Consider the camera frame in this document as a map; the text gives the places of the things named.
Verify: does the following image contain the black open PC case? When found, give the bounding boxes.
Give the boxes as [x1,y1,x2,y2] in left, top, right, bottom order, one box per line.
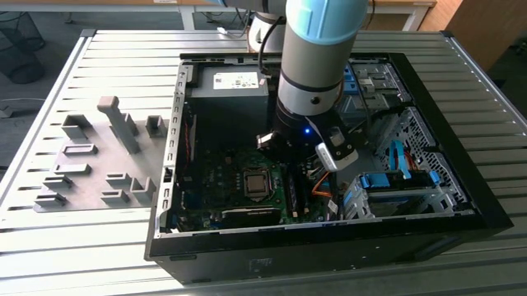
[143,51,515,286]

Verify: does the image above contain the grey metal disk bay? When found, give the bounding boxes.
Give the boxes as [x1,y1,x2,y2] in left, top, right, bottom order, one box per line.
[342,172,459,220]

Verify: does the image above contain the white object on floor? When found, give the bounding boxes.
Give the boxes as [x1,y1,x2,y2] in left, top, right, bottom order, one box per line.
[0,97,46,118]

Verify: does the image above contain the green motherboard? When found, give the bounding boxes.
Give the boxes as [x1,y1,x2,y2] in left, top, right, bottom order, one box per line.
[177,144,330,232]

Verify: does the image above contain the grey metal drive cage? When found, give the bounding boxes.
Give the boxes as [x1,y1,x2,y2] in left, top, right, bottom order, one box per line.
[337,60,413,130]

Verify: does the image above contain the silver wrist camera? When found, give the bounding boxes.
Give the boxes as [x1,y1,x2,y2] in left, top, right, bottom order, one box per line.
[315,125,361,172]

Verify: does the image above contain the orange wire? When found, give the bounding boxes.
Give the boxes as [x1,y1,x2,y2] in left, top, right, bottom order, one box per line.
[311,171,334,197]

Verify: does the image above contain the black graphics card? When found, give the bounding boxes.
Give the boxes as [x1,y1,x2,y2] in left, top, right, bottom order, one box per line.
[221,207,283,229]

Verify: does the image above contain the blue flat data wire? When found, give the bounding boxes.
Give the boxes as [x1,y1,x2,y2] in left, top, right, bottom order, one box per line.
[389,139,413,180]

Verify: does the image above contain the black wire bundle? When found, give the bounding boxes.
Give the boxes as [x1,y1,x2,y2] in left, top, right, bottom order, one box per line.
[362,106,405,141]

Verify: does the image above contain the black mesh waste basket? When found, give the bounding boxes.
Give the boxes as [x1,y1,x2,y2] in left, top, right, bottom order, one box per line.
[0,14,47,84]

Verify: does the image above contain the CPU socket with CPU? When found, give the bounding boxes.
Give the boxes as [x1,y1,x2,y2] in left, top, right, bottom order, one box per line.
[242,168,275,200]

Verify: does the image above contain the hard disk in blue carrier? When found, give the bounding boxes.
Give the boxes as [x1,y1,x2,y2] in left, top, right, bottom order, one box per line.
[358,170,441,189]

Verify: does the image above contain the black camera cable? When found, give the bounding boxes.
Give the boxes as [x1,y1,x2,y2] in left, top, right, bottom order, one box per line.
[258,17,287,78]

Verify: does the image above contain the grey parts rack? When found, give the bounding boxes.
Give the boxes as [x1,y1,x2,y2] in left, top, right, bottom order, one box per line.
[32,95,171,214]

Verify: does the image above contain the wooden cabinet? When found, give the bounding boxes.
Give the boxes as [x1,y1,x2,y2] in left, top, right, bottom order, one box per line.
[447,0,527,72]

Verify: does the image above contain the grey power supply unit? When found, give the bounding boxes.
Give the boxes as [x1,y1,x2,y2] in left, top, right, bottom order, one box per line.
[187,65,281,149]

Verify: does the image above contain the blue plastic drive latch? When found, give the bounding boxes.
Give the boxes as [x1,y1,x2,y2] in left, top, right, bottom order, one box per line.
[343,66,358,95]

